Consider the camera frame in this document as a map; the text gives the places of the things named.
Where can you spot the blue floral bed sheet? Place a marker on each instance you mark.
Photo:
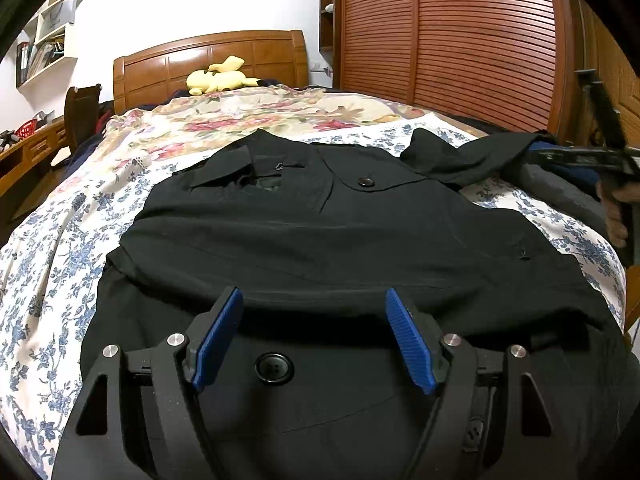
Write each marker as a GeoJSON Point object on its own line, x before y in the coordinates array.
{"type": "Point", "coordinates": [50, 260]}

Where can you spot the grey cloth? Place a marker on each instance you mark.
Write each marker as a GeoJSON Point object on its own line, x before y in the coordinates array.
{"type": "Point", "coordinates": [555, 195]}

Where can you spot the wooden headboard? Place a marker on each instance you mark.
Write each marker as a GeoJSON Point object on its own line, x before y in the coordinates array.
{"type": "Point", "coordinates": [165, 65]}

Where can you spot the black coat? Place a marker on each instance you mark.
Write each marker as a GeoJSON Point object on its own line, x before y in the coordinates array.
{"type": "Point", "coordinates": [325, 240]}

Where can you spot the red basket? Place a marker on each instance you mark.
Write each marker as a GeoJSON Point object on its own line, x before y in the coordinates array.
{"type": "Point", "coordinates": [26, 129]}

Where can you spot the blue cloth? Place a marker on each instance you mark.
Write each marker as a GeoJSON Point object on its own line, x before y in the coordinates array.
{"type": "Point", "coordinates": [575, 177]}

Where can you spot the dark wooden chair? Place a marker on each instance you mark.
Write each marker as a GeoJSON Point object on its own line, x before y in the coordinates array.
{"type": "Point", "coordinates": [80, 115]}

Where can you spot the person's right hand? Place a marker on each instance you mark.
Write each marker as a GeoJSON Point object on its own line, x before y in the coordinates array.
{"type": "Point", "coordinates": [619, 234]}

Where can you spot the wooden desk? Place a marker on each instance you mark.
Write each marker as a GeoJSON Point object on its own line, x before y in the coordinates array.
{"type": "Point", "coordinates": [27, 160]}

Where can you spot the red floral quilt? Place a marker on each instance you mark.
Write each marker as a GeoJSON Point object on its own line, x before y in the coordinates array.
{"type": "Point", "coordinates": [200, 122]}

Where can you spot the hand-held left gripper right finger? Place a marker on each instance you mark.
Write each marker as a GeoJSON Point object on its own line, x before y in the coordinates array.
{"type": "Point", "coordinates": [410, 342]}

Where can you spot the wooden louvered wardrobe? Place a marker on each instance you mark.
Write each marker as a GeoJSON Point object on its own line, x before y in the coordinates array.
{"type": "Point", "coordinates": [475, 35]}

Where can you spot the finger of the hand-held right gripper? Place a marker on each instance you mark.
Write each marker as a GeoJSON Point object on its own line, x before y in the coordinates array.
{"type": "Point", "coordinates": [547, 156]}

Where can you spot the yellow plush toy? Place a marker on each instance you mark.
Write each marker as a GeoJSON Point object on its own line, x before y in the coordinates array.
{"type": "Point", "coordinates": [222, 79]}

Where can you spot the white wall shelf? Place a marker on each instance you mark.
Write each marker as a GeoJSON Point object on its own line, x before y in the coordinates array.
{"type": "Point", "coordinates": [52, 35]}

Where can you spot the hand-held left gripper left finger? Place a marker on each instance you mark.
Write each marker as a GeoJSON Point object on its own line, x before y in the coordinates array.
{"type": "Point", "coordinates": [216, 345]}

